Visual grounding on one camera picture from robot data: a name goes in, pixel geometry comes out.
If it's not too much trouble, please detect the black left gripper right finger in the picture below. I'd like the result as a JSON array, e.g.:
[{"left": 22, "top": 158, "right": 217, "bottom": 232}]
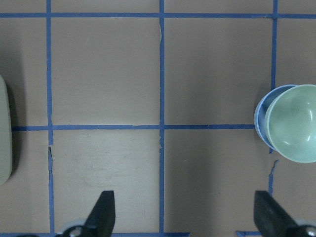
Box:
[{"left": 253, "top": 191, "right": 311, "bottom": 237}]

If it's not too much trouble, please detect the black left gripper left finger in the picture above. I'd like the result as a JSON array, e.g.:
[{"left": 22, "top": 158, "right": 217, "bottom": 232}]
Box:
[{"left": 82, "top": 191, "right": 116, "bottom": 237}]

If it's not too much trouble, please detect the green bowl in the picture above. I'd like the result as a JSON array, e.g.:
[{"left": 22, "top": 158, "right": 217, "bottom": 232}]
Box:
[{"left": 265, "top": 84, "right": 316, "bottom": 163}]

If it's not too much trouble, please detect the blue bowl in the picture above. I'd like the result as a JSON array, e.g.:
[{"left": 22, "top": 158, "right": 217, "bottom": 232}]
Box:
[{"left": 254, "top": 84, "right": 297, "bottom": 151}]

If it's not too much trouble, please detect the cream silver toaster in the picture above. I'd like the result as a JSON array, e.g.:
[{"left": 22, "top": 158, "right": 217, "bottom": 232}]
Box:
[{"left": 0, "top": 77, "right": 12, "bottom": 185}]

